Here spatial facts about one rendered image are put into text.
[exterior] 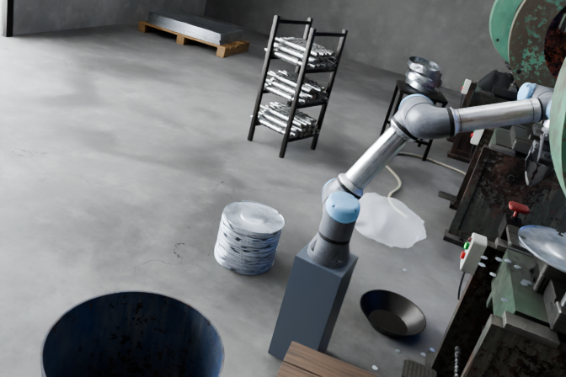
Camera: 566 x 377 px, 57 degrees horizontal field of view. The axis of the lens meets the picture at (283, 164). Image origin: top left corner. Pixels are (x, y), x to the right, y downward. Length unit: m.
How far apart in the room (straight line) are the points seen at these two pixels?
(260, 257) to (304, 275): 0.60
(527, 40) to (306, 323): 1.79
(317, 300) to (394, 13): 6.72
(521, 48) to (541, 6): 0.21
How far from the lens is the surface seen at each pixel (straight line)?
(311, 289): 1.89
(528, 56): 2.95
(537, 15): 2.94
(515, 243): 1.70
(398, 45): 8.29
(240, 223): 2.40
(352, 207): 1.78
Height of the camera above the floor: 1.42
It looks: 23 degrees down
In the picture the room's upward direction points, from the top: 14 degrees clockwise
